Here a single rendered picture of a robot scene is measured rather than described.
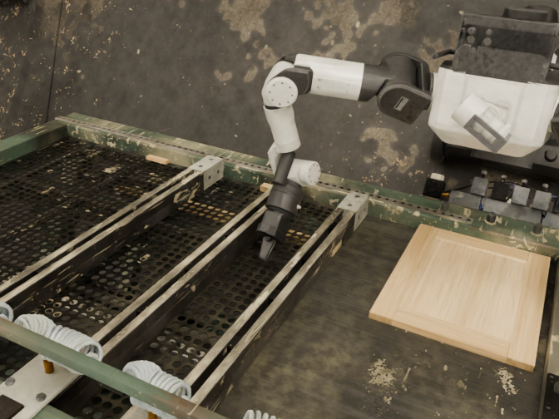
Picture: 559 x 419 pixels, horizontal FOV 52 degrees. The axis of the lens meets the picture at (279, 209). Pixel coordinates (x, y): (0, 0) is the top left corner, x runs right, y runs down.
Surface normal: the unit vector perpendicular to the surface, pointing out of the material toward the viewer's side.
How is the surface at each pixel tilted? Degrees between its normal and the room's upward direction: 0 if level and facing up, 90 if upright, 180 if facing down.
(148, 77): 0
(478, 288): 59
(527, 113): 23
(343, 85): 43
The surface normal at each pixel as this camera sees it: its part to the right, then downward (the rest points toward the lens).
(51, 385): 0.04, -0.87
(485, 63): -0.44, 0.29
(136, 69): -0.36, -0.09
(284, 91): -0.12, 0.59
